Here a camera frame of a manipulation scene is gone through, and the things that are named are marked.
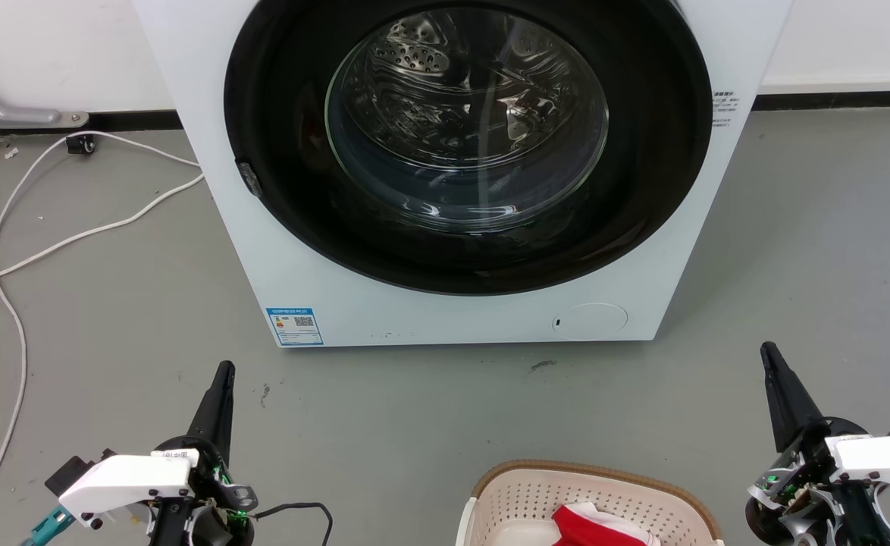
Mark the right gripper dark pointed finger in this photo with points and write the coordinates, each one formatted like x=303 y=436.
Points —
x=803 y=409
x=778 y=409

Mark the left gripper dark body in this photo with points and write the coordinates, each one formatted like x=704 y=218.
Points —
x=210 y=500

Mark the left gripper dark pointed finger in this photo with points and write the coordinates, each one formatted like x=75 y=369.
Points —
x=223 y=425
x=204 y=417

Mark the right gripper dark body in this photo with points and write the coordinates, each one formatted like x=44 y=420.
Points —
x=801 y=485

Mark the cream laundry basket brown rim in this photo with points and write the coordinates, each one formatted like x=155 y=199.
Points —
x=521 y=500

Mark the blue energy label sticker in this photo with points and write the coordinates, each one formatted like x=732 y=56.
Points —
x=294 y=326

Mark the round white filter cover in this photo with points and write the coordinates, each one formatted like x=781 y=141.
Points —
x=590 y=321

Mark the red and white garment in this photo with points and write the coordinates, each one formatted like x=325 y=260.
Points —
x=596 y=527

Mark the white front-load washing machine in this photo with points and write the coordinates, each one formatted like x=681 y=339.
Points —
x=445 y=318

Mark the small black caster wheel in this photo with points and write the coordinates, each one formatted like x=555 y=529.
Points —
x=80 y=143

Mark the black round glass washer door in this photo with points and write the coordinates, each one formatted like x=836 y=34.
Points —
x=466 y=136

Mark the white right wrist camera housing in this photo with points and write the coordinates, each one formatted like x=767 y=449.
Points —
x=881 y=459

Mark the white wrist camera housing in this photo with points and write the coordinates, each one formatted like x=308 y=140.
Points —
x=881 y=459
x=126 y=481

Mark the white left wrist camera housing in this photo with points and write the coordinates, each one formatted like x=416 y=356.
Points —
x=126 y=481

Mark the grey metal pipe bracket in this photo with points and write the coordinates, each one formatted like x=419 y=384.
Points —
x=17 y=114

